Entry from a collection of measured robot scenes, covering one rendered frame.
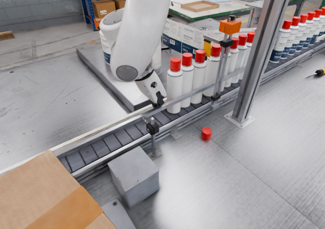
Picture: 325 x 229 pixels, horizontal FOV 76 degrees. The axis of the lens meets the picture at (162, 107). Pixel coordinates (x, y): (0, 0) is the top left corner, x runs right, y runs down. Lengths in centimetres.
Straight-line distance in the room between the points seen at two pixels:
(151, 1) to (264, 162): 57
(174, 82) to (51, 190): 47
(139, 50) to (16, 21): 472
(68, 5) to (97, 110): 430
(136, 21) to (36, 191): 31
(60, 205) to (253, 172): 55
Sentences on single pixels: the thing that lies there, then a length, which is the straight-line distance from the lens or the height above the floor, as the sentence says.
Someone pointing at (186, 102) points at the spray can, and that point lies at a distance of 76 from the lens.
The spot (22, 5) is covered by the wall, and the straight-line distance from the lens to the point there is 501.
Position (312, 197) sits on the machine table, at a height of 83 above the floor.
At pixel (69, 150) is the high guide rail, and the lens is 58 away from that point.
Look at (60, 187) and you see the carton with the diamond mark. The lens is 32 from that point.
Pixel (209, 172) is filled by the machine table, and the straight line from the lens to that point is 67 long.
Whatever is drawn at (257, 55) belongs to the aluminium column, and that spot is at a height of 109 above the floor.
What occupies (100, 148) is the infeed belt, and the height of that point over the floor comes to 88.
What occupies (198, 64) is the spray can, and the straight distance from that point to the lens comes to 72.
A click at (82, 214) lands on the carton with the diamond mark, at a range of 29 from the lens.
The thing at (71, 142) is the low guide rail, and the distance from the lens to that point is 67.
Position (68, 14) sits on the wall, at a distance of 511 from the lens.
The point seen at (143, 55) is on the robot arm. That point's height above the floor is 119.
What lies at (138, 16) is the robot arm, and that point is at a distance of 41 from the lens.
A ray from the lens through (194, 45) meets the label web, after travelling 102.
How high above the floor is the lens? 137
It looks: 39 degrees down
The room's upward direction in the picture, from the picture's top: straight up
